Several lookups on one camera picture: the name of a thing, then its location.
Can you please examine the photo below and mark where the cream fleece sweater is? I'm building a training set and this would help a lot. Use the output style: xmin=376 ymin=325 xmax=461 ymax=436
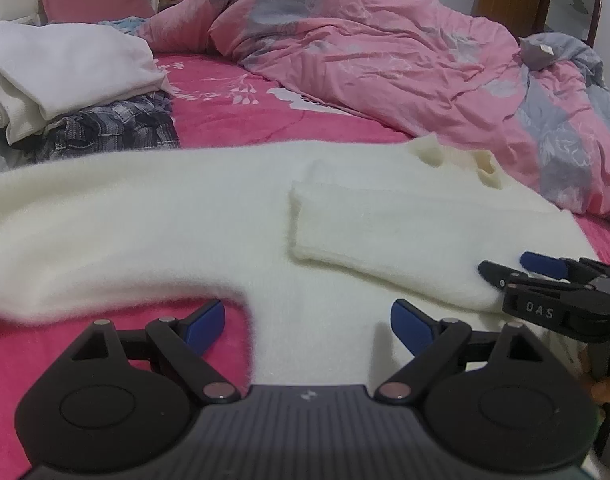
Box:
xmin=0 ymin=136 xmax=593 ymax=385

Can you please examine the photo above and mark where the pile of white clothes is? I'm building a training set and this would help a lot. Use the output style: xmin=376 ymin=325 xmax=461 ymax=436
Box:
xmin=0 ymin=21 xmax=179 ymax=172

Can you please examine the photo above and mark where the pink floral bed blanket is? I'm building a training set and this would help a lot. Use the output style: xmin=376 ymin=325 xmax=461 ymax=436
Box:
xmin=0 ymin=54 xmax=610 ymax=479

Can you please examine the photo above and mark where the light blue garment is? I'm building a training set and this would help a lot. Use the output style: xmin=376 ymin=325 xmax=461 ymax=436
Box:
xmin=99 ymin=16 xmax=147 ymax=36

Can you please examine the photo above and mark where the pink grey floral duvet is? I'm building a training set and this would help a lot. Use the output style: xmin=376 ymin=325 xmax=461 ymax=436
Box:
xmin=138 ymin=0 xmax=610 ymax=221

